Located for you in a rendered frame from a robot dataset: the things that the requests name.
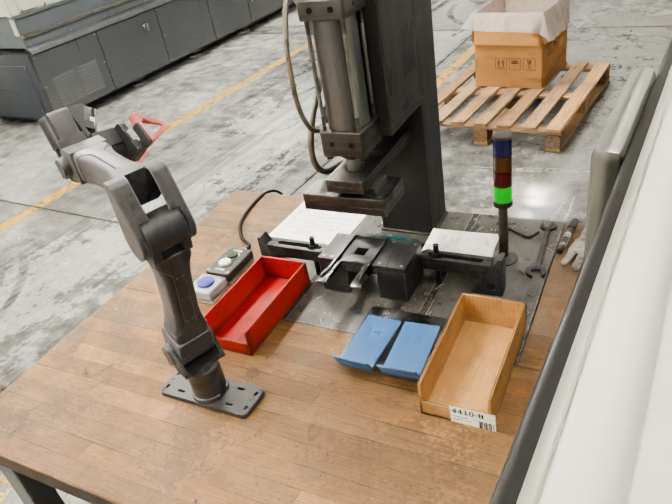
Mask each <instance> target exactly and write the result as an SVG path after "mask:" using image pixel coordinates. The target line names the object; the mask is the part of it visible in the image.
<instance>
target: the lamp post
mask: <svg viewBox="0 0 672 504"><path fill-rule="evenodd" d="M512 137H513V136H512V133H511V132H509V131H497V132H495V133H493V135H492V139H493V140H495V141H507V140H510V139H511V138H512ZM512 205H513V198H512V201H511V202H509V203H505V204H500V203H496V202H495V201H494V199H493V206H494V207H495V208H498V226H499V250H498V251H495V252H494V253H493V262H494V261H495V259H496V258H497V257H498V255H499V254H501V253H505V261H506V266H510V265H513V264H515V263H516V262H517V260H518V256H517V254H516V253H515V252H513V251H510V250H508V208H510V207H512Z"/></svg>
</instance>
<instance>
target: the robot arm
mask: <svg viewBox="0 0 672 504"><path fill-rule="evenodd" d="M128 119H129V121H130V122H131V123H132V125H133V130H134V132H135V133H136V134H137V136H138V137H139V138H140V140H139V141H138V140H137V139H134V140H133V139H132V137H131V136H130V135H129V133H128V132H127V131H128V127H127V126H126V125H125V123H124V122H121V123H118V124H116V126H115V127H114V128H113V127H111V128H108V129H105V130H102V131H99V132H97V122H96V109H94V108H90V107H87V106H84V104H82V103H81V104H77V105H73V106H70V107H64V108H61V109H58V110H56V111H53V112H50V113H47V114H46V115H45V116H44V117H42V118H40V119H39V120H38V123H39V125H40V127H41V129H42V131H43V132H44V134H45V136H46V138H47V140H48V142H49V144H50V145H51V147H52V149H53V151H54V152H56V154H57V156H58V159H56V160H55V162H54V163H55V164H56V166H57V168H58V170H59V172H60V174H61V175H62V177H63V179H66V180H67V179H69V178H70V180H72V181H73V182H76V183H80V184H82V185H83V184H86V183H88V184H95V185H98V186H100V187H102V188H103V189H105V190H106V193H107V195H108V198H109V200H110V203H111V205H112V208H113V210H114V213H115V215H116V218H117V220H118V223H119V225H120V228H121V230H122V232H123V235H124V237H125V240H126V242H127V244H128V246H129V247H130V249H131V251H132V252H133V254H134V255H135V256H136V257H137V259H138V260H140V261H141V262H144V261H147V262H148V263H149V265H150V267H151V269H152V271H153V273H154V276H155V279H156V283H157V286H158V290H159V293H160V296H161V300H162V303H163V308H164V327H162V328H161V331H162V334H163V337H164V340H165V343H166V344H165V345H164V346H163V347H162V351H163V354H164V355H165V357H166V359H167V361H168V363H169V364H170V365H172V366H175V368H176V370H177V371H176V372H175V373H174V374H173V375H172V377H171V378H170V379H169V380H168V381H167V382H166V383H165V384H164V385H163V387H162V388H161V390H160V391H161V393H162V395H163V396H165V397H169V398H172V399H176V400H179V401H182V402H186V403H189V404H193V405H196V406H199V407H203V408H206V409H210V410H213V411H216V412H220V413H223V414H227V415H230V416H233V417H237V418H240V419H246V418H248V417H249V416H250V415H251V413H252V412H253V410H254V409H255V408H256V406H257V405H258V404H259V402H260V401H261V399H262V398H263V397H264V395H265V393H264V389H263V388H262V387H258V386H255V385H251V384H247V383H243V382H239V381H235V380H232V379H228V378H227V377H226V376H225V375H224V373H223V371H222V368H221V365H220V362H219V359H220V358H222V357H223V356H225V353H224V351H223V349H222V347H221V345H220V343H219V342H218V340H217V338H216V336H215V334H214V333H213V331H212V329H211V327H210V326H209V325H208V323H207V319H206V318H205V317H204V316H203V314H202V312H201V310H200V308H199V305H198V301H197V297H196V292H195V288H194V284H193V280H192V275H191V267H190V258H191V248H193V244H192V240H191V237H193V236H195V235H196V234H197V227H196V223H195V221H194V218H193V216H192V214H191V212H190V210H189V208H188V206H187V204H186V202H185V200H184V198H183V196H182V194H181V193H180V191H179V189H178V187H177V185H176V183H175V181H174V179H173V177H172V175H171V173H170V171H169V169H168V167H167V165H166V164H165V163H164V162H163V161H162V160H160V159H158V160H156V161H153V162H151V163H149V164H145V163H142V162H143V160H144V159H145V158H146V157H147V156H148V154H149V151H148V150H147V149H148V147H150V146H152V144H153V143H154V142H155V141H156V140H157V139H158V138H159V137H160V135H161V134H162V133H163V132H164V131H165V130H166V129H167V128H168V125H167V123H166V122H165V121H164V120H158V119H153V118H149V117H146V116H143V115H140V114H137V113H131V114H130V116H129V118H128ZM143 123H144V124H154V125H160V126H161V127H160V128H159V129H158V130H157V131H156V132H155V133H149V131H148V130H147V129H146V127H145V126H144V125H143ZM161 194H162V195H163V197H164V199H165V201H166V204H164V205H162V206H160V207H158V208H156V209H154V210H152V211H149V212H147V213H145V211H144V210H143V208H142V205H144V204H146V203H148V202H151V201H153V200H155V199H157V198H159V197H160V195H161Z"/></svg>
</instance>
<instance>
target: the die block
mask: <svg viewBox="0 0 672 504"><path fill-rule="evenodd" d="M421 252H422V250H421V248H420V250H419V252H418V253H417V255H416V256H415V258H414V260H413V261H412V263H411V264H410V266H409V268H408V269H407V271H406V273H398V272H391V271H384V270H377V269H372V275H377V281H378V287H379V294H380V298H385V299H391V300H397V301H403V302H409V300H410V298H411V297H412V295H413V293H414V292H415V290H416V288H417V286H418V285H419V283H420V281H421V279H422V278H423V276H424V270H423V267H422V265H421V263H420V254H421ZM319 264H320V269H321V273H322V272H323V270H324V269H326V268H328V266H329V265H330V264H331V263H330V262H323V261H319ZM361 269H362V267H357V266H350V265H343V264H341V266H340V267H339V268H338V270H337V271H336V272H335V274H334V275H333V276H332V277H331V279H330V280H329V281H328V284H324V288H326V289H332V290H338V291H344V292H351V291H352V289H353V288H351V287H350V285H351V283H352V281H353V280H354V279H355V277H356V276H357V274H358V273H359V272H360V270H361Z"/></svg>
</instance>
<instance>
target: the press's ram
mask: <svg viewBox="0 0 672 504"><path fill-rule="evenodd" d="M410 139H411V127H400V128H399V129H398V130H397V131H396V132H395V133H394V134H393V135H392V136H386V135H382V140H383V141H382V142H380V145H378V146H375V147H374V148H373V150H372V151H371V152H370V153H369V154H368V157H367V158H366V160H365V161H362V162H361V161H360V160H359V159H357V158H356V157H342V158H344V159H345V160H344V161H343V162H342V163H341V164H340V165H339V166H338V167H337V168H336V169H335V170H334V171H333V172H332V173H330V174H321V175H320V176H319V178H318V179H317V180H316V181H315V182H314V183H313V184H312V185H311V186H310V187H309V188H308V189H307V190H306V191H305V192H304V193H303V198H304V202H305V207H306V209H314V210H323V211H333V212H342V213H352V214H361V215H371V216H380V217H387V215H388V214H389V213H390V211H391V210H392V209H393V207H394V206H395V205H396V203H397V202H398V201H399V199H400V198H401V197H402V195H403V194H404V184H403V177H394V176H387V174H382V173H383V172H384V171H385V169H386V168H387V167H388V166H389V165H390V163H391V162H392V161H393V160H394V159H395V157H396V156H397V155H398V154H399V153H400V151H401V150H402V149H403V148H404V147H405V145H406V144H407V143H408V142H409V141H410Z"/></svg>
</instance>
